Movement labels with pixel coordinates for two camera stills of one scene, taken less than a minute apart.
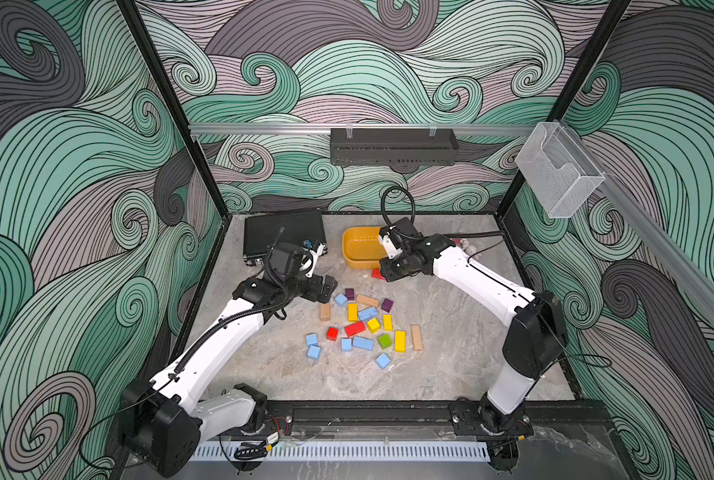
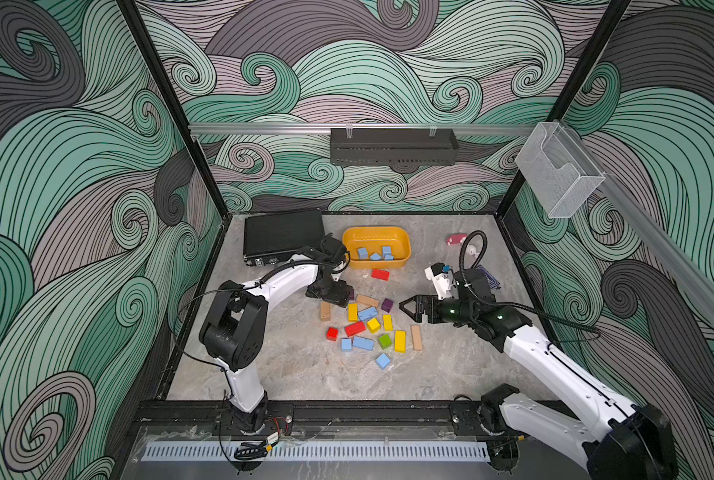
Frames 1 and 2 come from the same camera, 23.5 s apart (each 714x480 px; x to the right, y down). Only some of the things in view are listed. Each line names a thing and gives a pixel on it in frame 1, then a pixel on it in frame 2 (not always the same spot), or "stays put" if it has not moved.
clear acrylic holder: (558, 169) stays put
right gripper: (386, 271) -> (422, 301)
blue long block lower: (363, 342) stays put
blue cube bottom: (383, 361) stays put
